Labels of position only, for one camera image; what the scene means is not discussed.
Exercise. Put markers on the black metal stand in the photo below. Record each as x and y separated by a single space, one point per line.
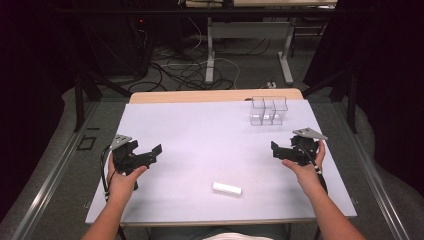
343 90
83 90

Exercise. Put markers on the white power strip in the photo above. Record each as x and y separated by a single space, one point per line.
271 85

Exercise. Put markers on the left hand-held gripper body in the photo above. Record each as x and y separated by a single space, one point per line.
124 159

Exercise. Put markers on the person's left hand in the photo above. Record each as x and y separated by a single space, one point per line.
124 181

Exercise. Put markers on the black computer tower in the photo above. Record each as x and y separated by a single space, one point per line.
140 46

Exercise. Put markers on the person's dark clothing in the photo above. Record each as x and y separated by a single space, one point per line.
216 233

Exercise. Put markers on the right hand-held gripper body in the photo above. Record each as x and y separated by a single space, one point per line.
301 151

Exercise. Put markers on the clear acrylic organizer box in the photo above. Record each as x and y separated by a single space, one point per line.
268 111

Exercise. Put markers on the white rectangular block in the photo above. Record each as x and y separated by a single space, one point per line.
227 188

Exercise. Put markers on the white metal frame desk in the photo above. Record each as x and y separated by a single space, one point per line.
248 30

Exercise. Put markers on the person's right hand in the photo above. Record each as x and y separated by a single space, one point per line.
306 175

